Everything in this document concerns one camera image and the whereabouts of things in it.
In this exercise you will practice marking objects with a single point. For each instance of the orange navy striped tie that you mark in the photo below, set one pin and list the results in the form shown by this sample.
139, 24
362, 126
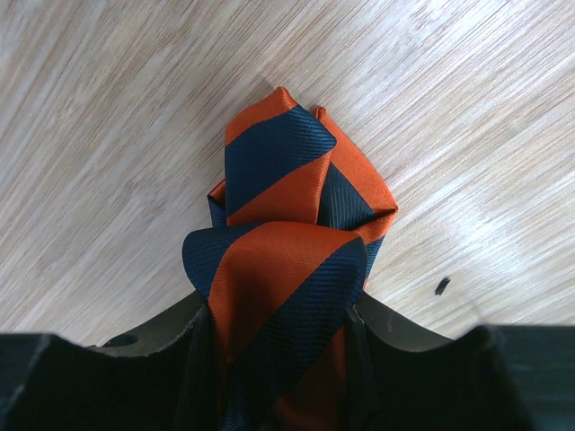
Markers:
297, 222

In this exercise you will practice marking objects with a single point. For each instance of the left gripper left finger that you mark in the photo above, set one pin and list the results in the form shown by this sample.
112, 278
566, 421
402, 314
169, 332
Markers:
161, 375

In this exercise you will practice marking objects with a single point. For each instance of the small black debris speck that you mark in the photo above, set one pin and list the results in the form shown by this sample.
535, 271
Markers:
442, 285

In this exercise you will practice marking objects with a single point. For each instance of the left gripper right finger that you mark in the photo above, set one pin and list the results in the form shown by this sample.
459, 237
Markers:
402, 376

